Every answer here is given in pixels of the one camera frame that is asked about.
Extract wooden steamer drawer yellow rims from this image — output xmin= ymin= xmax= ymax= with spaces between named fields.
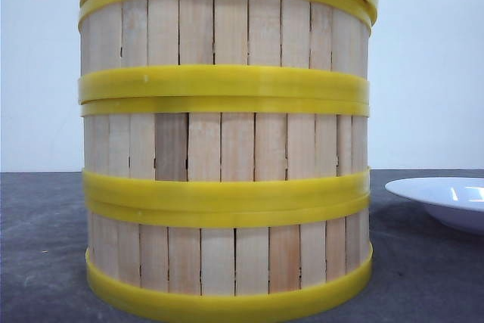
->
xmin=79 ymin=0 xmax=377 ymax=116

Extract middle wooden steamer drawer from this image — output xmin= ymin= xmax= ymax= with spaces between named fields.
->
xmin=82 ymin=113 xmax=369 ymax=227

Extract bottom wooden steamer drawer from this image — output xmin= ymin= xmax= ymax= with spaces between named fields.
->
xmin=86 ymin=194 xmax=373 ymax=321

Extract white ceramic plate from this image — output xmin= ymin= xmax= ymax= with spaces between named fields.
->
xmin=385 ymin=177 xmax=483 ymax=235

